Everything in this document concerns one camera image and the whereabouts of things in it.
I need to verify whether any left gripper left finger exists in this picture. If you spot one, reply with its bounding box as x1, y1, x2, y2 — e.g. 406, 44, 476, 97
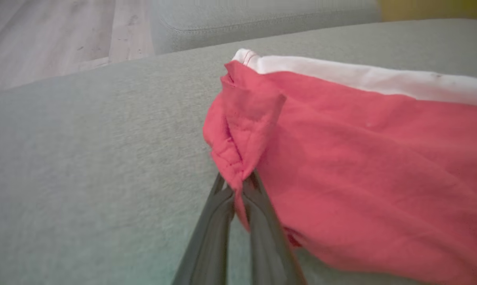
171, 172, 236, 285

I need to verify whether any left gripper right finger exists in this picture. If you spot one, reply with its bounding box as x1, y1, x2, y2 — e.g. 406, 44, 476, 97
242, 170, 307, 285

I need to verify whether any red and white basketball jersey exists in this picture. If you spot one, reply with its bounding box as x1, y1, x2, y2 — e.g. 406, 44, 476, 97
202, 48, 477, 285

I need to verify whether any grey fabric sofa seat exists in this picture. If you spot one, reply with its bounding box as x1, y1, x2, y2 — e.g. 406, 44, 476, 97
0, 18, 477, 285

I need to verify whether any grey sofa backrest cushion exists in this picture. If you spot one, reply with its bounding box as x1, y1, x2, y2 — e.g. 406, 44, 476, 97
151, 0, 382, 55

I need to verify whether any yellow cushion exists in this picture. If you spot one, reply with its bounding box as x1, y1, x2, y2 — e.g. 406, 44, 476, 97
379, 0, 477, 22

